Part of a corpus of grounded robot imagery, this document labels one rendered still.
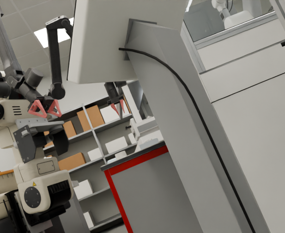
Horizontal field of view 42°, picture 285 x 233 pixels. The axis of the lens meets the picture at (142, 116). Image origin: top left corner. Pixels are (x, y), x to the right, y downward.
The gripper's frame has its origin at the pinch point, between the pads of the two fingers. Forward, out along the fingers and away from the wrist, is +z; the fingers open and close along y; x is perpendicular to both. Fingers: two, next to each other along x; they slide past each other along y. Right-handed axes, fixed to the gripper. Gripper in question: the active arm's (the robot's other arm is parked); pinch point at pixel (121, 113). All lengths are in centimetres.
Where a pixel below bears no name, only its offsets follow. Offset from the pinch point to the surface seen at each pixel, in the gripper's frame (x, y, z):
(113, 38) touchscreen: -107, 2, -3
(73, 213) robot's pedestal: 41, -54, 43
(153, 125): -9.1, 13.4, 15.3
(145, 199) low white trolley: 15, -6, 52
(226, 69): -51, 50, 9
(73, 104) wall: 418, -51, -121
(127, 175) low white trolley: 14.8, -11.0, 34.4
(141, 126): -9.2, 7.0, 13.1
